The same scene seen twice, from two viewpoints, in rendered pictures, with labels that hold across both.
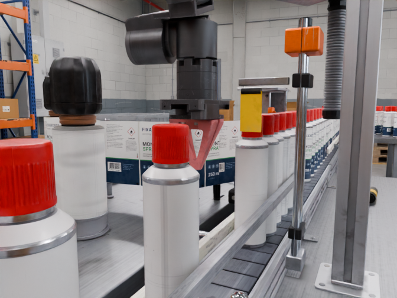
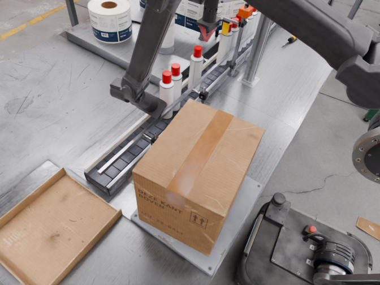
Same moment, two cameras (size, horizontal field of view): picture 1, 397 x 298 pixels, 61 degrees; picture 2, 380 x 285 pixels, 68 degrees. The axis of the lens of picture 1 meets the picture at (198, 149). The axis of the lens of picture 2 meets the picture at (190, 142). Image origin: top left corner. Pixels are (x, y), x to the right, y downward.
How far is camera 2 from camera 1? 0.88 m
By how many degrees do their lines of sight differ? 43
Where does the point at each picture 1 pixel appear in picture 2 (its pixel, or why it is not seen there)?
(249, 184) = (223, 47)
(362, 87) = (265, 24)
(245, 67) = not seen: outside the picture
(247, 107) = (224, 26)
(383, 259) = (266, 73)
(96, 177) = (171, 34)
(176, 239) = (196, 72)
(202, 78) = (211, 16)
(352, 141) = (258, 40)
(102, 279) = not seen: hidden behind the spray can
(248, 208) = (221, 54)
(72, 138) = not seen: hidden behind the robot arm
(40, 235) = (178, 78)
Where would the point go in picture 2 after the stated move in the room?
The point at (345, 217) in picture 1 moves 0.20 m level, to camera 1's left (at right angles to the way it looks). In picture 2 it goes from (250, 62) to (207, 56)
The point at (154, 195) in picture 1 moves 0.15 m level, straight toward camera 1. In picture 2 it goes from (193, 63) to (193, 87)
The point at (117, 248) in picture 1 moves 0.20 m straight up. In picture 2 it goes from (178, 60) to (180, 20)
